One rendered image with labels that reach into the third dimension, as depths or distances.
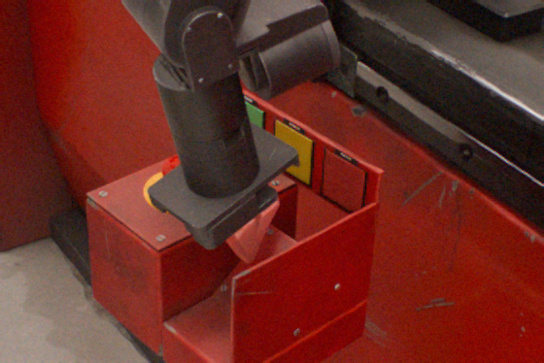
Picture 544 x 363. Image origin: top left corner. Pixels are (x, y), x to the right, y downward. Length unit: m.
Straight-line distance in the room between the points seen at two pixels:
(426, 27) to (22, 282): 1.24
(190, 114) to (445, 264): 0.41
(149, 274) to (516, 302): 0.34
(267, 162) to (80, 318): 1.23
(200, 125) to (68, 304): 1.32
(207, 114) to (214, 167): 0.05
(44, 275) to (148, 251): 1.23
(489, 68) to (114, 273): 0.38
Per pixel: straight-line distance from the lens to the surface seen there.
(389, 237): 1.13
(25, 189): 2.12
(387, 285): 1.16
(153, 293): 0.91
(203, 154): 0.76
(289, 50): 0.74
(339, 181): 0.91
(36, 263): 2.14
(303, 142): 0.92
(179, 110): 0.73
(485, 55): 0.99
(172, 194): 0.80
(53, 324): 2.00
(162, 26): 0.67
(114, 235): 0.93
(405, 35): 1.01
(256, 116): 0.96
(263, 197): 0.81
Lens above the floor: 1.31
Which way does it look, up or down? 34 degrees down
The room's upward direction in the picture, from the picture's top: 3 degrees clockwise
